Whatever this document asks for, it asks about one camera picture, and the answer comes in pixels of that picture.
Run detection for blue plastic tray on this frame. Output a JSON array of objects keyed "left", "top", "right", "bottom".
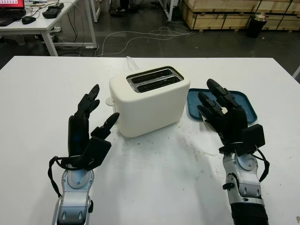
[{"left": 186, "top": 88, "right": 258, "bottom": 124}]

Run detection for white table frame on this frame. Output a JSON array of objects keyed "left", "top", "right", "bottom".
[{"left": 90, "top": 0, "right": 175, "bottom": 23}]

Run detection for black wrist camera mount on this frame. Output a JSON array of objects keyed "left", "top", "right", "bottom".
[
  {"left": 61, "top": 136, "right": 112, "bottom": 171},
  {"left": 240, "top": 124, "right": 266, "bottom": 152}
]

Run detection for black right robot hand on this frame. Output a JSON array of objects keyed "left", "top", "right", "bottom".
[{"left": 197, "top": 79, "right": 248, "bottom": 148}]

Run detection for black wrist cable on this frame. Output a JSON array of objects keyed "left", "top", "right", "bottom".
[
  {"left": 47, "top": 156, "right": 71, "bottom": 198},
  {"left": 248, "top": 145, "right": 270, "bottom": 183}
]

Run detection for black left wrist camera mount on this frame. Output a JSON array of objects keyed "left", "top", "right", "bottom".
[{"left": 61, "top": 136, "right": 112, "bottom": 171}]

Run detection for black computer mouse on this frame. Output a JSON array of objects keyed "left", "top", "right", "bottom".
[{"left": 21, "top": 16, "right": 37, "bottom": 25}]

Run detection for white office desk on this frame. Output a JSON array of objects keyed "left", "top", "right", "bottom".
[{"left": 0, "top": 0, "right": 98, "bottom": 57}]

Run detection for black handheld device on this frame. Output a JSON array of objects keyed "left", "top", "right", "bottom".
[{"left": 42, "top": 2, "right": 65, "bottom": 19}]

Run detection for stacked wooden crates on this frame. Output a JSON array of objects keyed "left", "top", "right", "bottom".
[{"left": 179, "top": 0, "right": 300, "bottom": 31}]

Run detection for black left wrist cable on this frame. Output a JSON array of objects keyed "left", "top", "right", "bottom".
[{"left": 47, "top": 156, "right": 71, "bottom": 198}]

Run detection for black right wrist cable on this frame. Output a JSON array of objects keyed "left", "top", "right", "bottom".
[{"left": 248, "top": 145, "right": 270, "bottom": 183}]

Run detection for white toaster power cord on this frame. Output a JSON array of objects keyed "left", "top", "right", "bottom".
[{"left": 125, "top": 56, "right": 140, "bottom": 71}]

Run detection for black trash bin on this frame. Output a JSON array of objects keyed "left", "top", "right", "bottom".
[{"left": 246, "top": 14, "right": 268, "bottom": 38}]

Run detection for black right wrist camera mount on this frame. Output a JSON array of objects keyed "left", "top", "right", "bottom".
[{"left": 240, "top": 124, "right": 266, "bottom": 152}]

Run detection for white cable on floor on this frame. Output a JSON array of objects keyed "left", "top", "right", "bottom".
[{"left": 94, "top": 26, "right": 195, "bottom": 58}]

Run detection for white two-slot toaster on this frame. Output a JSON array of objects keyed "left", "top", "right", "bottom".
[{"left": 109, "top": 66, "right": 191, "bottom": 138}]

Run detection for black laptop with red screen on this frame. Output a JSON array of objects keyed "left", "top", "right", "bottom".
[{"left": 0, "top": 0, "right": 27, "bottom": 27}]

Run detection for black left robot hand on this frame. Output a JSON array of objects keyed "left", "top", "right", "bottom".
[{"left": 67, "top": 84, "right": 120, "bottom": 162}]

